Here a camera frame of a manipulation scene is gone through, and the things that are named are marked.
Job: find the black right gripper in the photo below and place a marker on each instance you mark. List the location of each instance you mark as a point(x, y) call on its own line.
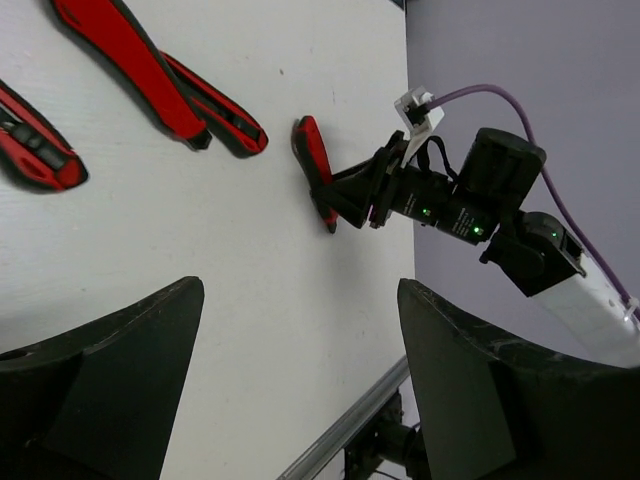
point(482, 198)

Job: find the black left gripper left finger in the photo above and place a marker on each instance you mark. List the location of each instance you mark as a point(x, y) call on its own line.
point(100, 400)

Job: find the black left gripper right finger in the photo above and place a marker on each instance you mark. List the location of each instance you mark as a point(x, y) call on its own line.
point(493, 405)

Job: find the red folding knife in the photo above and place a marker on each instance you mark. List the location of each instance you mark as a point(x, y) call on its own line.
point(114, 31)

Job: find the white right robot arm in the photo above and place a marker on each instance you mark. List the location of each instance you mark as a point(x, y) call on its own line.
point(547, 263)

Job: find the aluminium frame rail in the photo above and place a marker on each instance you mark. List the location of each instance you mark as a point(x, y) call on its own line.
point(321, 452)

